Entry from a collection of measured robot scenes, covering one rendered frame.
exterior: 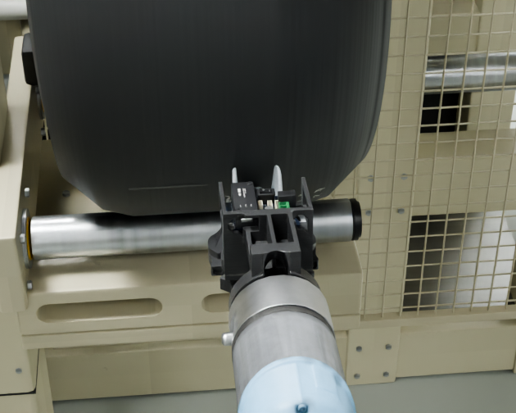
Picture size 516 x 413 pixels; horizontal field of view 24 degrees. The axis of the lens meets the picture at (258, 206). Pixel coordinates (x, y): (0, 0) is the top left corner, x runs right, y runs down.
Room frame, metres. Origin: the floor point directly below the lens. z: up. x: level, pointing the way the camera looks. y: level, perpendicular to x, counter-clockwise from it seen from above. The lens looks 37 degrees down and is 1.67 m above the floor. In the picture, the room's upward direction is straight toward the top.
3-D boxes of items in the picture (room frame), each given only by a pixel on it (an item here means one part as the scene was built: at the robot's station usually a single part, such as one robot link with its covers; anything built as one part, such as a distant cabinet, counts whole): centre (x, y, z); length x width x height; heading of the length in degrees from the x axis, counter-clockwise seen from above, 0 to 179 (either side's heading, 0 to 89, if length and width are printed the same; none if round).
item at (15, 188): (1.09, 0.26, 0.90); 0.40 x 0.03 x 0.10; 5
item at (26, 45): (1.20, 0.25, 0.97); 0.05 x 0.04 x 0.05; 5
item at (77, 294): (0.97, 0.07, 0.84); 0.36 x 0.09 x 0.06; 95
